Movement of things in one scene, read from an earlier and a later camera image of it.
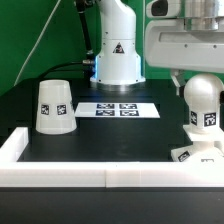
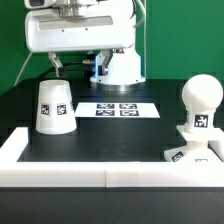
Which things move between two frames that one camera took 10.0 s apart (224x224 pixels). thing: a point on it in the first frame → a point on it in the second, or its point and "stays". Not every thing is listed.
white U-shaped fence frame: (101, 174) stays
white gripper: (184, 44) → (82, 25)
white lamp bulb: (204, 95) stays
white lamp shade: (55, 109) stays
